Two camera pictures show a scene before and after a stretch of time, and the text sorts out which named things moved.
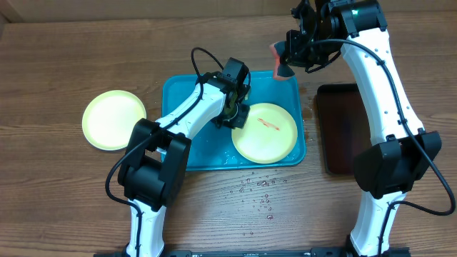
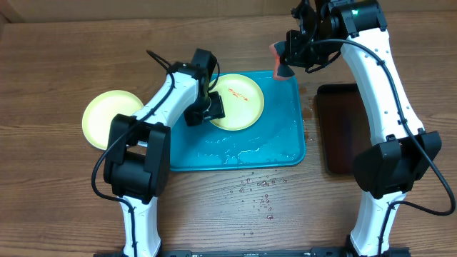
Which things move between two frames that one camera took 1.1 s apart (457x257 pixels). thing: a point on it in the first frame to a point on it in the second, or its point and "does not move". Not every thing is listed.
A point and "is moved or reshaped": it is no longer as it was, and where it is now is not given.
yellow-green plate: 268,135 is moved or reshaped
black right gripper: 293,58 does not move
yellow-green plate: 109,118 does not move
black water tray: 344,126 does not move
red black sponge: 282,71 does not move
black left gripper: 239,120 to 218,111
